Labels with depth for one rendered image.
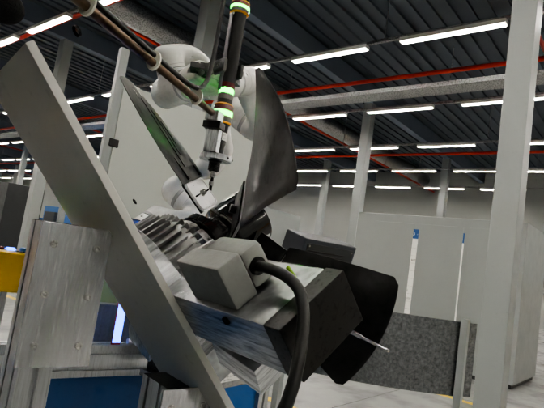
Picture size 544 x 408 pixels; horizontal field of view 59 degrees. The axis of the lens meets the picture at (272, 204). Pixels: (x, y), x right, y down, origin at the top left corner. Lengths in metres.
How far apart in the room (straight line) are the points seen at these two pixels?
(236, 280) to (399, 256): 6.75
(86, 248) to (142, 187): 2.20
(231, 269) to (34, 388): 0.34
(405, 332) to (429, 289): 4.31
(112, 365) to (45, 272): 0.69
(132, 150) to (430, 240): 5.08
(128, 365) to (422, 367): 1.85
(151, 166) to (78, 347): 2.27
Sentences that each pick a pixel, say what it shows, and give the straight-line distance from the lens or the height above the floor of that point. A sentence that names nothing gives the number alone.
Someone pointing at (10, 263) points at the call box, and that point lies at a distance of 1.24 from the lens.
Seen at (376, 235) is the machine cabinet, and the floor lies 1.71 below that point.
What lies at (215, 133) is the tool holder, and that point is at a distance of 1.04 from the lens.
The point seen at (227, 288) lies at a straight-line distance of 0.59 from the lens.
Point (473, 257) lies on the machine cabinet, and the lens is 6.96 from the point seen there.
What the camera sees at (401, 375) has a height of 0.62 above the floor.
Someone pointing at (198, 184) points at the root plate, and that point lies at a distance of 0.98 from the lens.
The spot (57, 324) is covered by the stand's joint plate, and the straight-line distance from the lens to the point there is 0.76.
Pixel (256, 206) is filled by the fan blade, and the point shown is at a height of 1.22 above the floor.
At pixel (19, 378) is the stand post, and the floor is 0.94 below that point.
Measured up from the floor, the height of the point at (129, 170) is 1.52.
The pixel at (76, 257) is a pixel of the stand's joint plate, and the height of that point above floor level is 1.10.
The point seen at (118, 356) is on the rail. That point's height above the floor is 0.83.
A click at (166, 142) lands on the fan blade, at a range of 0.95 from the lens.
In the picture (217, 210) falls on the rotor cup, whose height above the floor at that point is 1.22.
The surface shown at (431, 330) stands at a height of 0.88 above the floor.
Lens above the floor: 1.15
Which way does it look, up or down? 6 degrees up
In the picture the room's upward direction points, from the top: 9 degrees clockwise
